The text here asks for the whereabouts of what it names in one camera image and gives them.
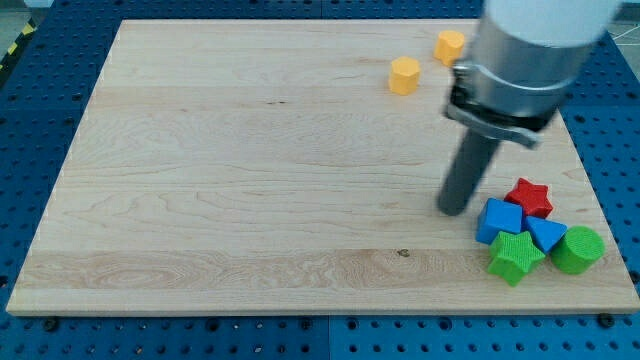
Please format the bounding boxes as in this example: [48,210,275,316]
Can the red star block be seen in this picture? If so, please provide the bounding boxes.
[504,178,554,219]

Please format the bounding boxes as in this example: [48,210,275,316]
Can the yellow hexagon block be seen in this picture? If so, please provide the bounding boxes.
[388,56,421,95]

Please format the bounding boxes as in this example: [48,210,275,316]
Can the blue triangle block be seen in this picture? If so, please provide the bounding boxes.
[523,216,568,254]

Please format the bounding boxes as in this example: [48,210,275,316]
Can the yellow rounded block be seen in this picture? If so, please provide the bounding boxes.
[433,30,466,67]

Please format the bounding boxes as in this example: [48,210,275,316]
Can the light wooden board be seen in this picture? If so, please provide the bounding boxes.
[7,20,639,316]

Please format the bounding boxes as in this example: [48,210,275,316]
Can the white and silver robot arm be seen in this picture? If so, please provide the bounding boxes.
[444,0,622,148]

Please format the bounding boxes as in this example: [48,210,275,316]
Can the green cylinder block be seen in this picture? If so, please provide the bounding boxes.
[550,226,606,275]

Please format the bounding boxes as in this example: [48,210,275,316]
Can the blue cube block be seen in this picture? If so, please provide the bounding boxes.
[476,198,523,245]

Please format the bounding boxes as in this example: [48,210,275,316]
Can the green star block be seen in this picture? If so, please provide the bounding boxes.
[487,231,546,287]

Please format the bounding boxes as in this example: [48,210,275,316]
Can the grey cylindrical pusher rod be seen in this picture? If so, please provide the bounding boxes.
[437,130,501,216]

